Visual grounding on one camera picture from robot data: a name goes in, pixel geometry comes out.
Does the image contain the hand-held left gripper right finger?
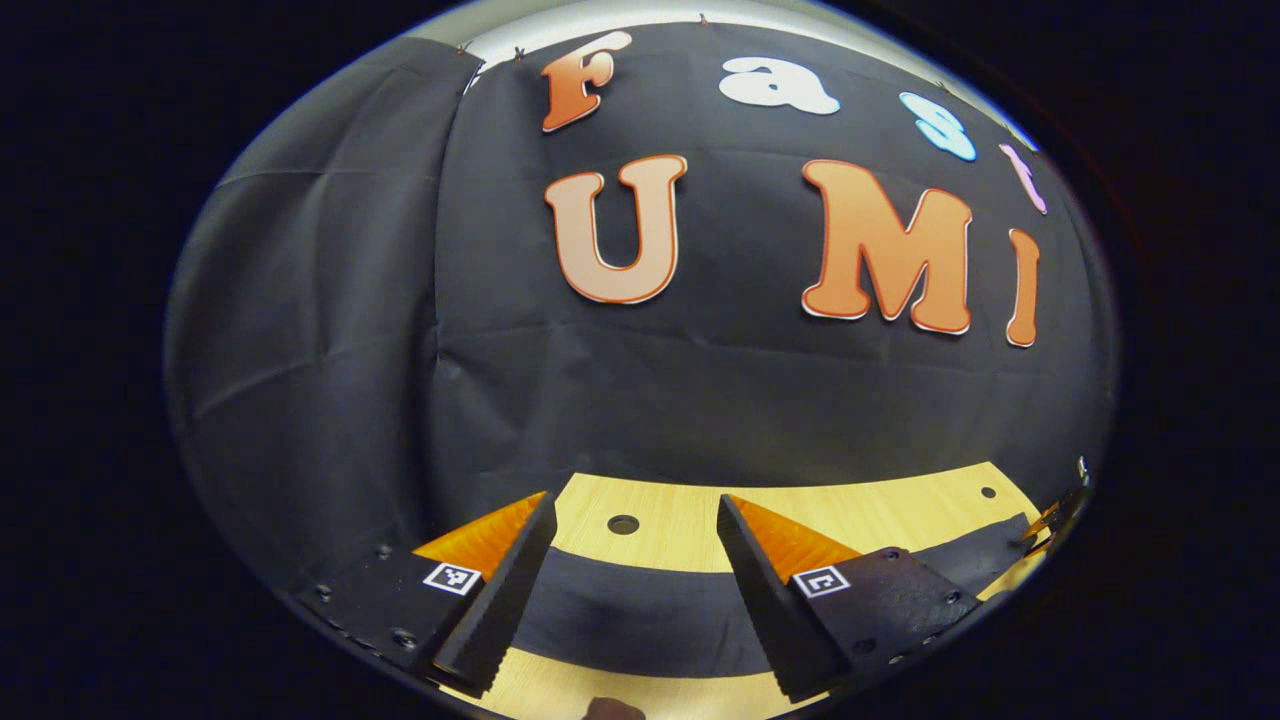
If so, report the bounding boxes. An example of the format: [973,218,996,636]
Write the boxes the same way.
[715,493,988,705]

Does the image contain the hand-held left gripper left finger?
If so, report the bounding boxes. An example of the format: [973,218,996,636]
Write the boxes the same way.
[288,490,560,700]

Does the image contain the dark grey jeans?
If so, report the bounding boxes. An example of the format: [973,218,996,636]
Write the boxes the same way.
[510,512,1041,681]

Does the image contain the black backdrop cloth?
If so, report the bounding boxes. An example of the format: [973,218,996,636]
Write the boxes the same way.
[163,20,1121,601]

